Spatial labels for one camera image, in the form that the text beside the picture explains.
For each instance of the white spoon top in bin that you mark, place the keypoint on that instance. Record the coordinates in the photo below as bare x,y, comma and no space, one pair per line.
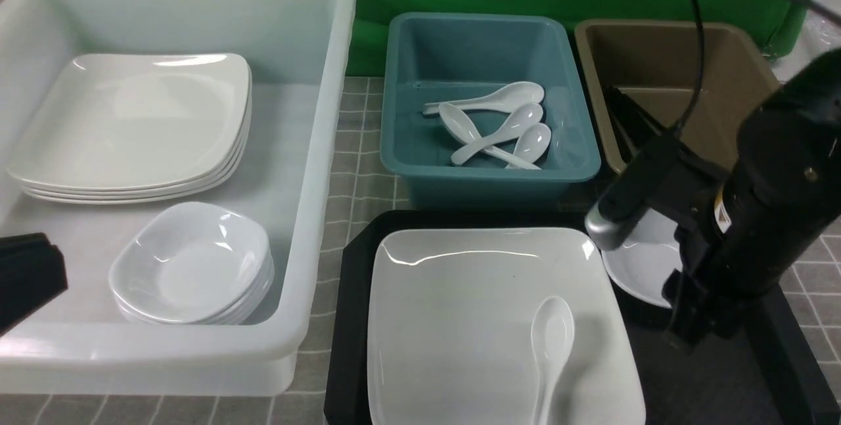
505,100

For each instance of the white spoon in bin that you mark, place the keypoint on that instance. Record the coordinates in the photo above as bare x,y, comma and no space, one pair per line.
533,143
505,100
460,124
519,121

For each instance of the white spoon left in bin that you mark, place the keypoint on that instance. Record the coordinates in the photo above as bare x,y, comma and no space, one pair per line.
460,124

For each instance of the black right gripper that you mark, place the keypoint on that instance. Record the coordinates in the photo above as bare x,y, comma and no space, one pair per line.
729,233

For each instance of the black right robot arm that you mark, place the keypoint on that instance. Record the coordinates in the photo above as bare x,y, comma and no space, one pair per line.
799,123

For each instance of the white ceramic soup spoon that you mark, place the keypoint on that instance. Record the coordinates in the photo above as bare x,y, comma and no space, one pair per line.
552,331

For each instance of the bundle of black chopsticks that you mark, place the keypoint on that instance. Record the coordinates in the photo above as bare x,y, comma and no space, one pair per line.
633,125

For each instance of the stack of white square plates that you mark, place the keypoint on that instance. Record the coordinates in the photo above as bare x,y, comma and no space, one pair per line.
127,129

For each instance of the teal plastic bin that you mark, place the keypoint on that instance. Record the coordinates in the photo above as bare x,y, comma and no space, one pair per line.
442,57

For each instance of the small white dish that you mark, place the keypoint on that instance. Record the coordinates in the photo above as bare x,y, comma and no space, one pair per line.
644,262

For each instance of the grey checked tablecloth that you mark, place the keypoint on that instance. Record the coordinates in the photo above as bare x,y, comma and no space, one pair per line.
360,188

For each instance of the stack of small white dishes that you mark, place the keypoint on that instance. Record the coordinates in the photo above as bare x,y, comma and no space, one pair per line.
194,264

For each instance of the large white square plate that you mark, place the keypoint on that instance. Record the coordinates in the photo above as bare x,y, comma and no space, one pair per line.
450,315

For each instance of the white spoon middle in bin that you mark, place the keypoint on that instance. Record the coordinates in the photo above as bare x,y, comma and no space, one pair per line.
519,121

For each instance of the brown plastic bin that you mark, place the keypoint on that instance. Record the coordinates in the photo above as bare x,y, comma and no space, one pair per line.
655,64

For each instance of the white spoon right in bin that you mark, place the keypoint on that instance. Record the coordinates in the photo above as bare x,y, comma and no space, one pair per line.
533,143

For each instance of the large white plastic tub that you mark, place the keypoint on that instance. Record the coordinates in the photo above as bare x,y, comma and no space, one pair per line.
80,343

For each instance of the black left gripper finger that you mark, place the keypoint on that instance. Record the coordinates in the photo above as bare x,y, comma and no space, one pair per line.
33,273

